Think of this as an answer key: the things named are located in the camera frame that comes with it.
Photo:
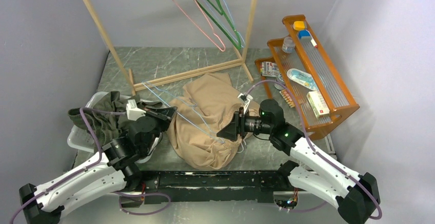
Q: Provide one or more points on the green hanger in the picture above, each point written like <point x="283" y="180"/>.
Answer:
<point x="217" y="11"/>

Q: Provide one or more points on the round tin can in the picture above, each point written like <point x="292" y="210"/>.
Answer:
<point x="279" y="82"/>

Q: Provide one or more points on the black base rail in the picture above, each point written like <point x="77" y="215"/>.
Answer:
<point x="263" y="186"/>

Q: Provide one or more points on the crayon pack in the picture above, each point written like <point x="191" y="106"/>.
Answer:
<point x="286" y="97"/>

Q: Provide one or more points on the colourful snack packet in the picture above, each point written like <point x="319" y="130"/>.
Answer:
<point x="269" y="69"/>

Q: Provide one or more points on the beige shorts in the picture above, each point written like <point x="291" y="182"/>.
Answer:
<point x="206" y="106"/>

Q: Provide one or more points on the yellow sponge block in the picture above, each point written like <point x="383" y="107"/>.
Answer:
<point x="299" y="25"/>

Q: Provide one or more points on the orange wooden shelf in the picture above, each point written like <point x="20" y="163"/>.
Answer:
<point x="317" y="63"/>

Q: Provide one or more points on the light blue wire hanger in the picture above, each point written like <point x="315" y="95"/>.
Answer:
<point x="219" y="13"/>

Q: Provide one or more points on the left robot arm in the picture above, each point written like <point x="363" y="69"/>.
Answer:
<point x="113" y="168"/>

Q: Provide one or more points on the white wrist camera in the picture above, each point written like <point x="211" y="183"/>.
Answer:
<point x="133" y="112"/>
<point x="246" y="98"/>

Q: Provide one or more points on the clear plastic jar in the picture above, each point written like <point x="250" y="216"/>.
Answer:
<point x="288" y="45"/>

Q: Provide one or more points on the blue white box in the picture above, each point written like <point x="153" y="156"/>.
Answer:
<point x="305" y="36"/>

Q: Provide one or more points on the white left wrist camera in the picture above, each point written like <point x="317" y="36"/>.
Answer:
<point x="133" y="112"/>

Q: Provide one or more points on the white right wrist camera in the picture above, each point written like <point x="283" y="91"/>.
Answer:
<point x="246" y="98"/>

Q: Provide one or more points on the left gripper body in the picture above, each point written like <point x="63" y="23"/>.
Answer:
<point x="163" y="121"/>

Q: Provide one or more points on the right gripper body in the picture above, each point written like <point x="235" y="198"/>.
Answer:
<point x="246" y="124"/>

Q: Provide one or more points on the white red box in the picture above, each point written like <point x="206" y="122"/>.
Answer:
<point x="318" y="104"/>

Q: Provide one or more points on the light blue oval package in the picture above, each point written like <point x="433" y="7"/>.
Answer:
<point x="302" y="78"/>

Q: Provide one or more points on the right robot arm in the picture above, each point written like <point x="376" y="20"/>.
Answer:
<point x="355" y="196"/>

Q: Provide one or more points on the wooden clothes rack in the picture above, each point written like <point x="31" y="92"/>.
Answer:
<point x="239" y="62"/>

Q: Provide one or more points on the white plastic laundry basket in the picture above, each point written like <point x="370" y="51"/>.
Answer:
<point x="80" y="139"/>

